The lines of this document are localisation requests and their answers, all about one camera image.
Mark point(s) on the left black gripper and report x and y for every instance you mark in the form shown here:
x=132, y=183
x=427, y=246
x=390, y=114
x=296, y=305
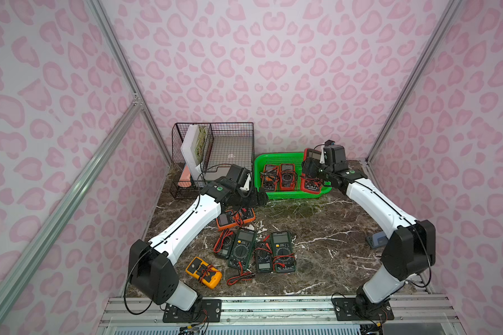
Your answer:
x=255, y=197

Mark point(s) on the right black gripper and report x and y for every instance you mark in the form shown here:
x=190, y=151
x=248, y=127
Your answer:
x=314, y=169

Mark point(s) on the red wide multimeter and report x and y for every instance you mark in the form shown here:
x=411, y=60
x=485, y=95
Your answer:
x=309, y=183

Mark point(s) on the orange wide multimeter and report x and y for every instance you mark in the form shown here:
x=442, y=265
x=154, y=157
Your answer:
x=231, y=219

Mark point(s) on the orange multimeter tall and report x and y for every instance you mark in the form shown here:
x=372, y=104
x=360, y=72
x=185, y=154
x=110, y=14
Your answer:
x=270, y=178

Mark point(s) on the red small Delixi multimeter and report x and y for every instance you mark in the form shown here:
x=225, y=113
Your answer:
x=287, y=177

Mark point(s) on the black wire desk organizer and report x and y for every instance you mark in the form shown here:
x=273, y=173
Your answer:
x=214, y=130

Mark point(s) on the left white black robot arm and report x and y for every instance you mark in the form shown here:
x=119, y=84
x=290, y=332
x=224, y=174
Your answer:
x=151, y=267

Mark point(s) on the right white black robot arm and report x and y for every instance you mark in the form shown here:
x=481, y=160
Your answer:
x=411, y=243

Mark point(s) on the small dark multimeter left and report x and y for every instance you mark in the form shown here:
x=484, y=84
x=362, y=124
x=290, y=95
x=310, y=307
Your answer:
x=224, y=244

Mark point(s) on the small dark multimeter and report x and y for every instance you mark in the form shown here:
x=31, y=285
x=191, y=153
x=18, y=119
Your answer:
x=263, y=258
x=224, y=244

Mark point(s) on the large green multimeter left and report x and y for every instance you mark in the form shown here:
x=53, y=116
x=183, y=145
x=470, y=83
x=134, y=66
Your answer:
x=242, y=249

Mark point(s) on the small dark multimeter centre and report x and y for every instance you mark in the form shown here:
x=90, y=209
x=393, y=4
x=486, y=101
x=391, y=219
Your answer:
x=263, y=258

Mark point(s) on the yellow multimeter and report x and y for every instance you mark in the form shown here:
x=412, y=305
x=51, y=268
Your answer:
x=204, y=273

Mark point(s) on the green multimeter right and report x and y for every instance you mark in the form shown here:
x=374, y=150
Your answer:
x=283, y=257

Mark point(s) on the pink notebook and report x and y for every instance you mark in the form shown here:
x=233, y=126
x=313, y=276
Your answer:
x=185, y=179

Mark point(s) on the white upright folder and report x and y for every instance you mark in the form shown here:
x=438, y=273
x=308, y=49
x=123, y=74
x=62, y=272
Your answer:
x=192, y=150

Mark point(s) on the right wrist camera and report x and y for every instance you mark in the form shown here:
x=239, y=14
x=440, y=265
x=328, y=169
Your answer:
x=334, y=155

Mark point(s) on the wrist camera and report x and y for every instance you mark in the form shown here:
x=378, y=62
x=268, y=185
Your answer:
x=239, y=178
x=334, y=155

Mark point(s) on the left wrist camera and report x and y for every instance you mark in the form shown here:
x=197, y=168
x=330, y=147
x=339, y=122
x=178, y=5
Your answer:
x=239, y=178

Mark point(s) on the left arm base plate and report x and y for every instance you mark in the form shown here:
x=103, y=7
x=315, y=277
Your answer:
x=209, y=309

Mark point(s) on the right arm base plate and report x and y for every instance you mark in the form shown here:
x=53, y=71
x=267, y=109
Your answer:
x=359, y=309

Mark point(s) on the aluminium front rail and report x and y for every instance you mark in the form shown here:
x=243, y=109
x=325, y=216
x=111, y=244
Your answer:
x=405, y=314

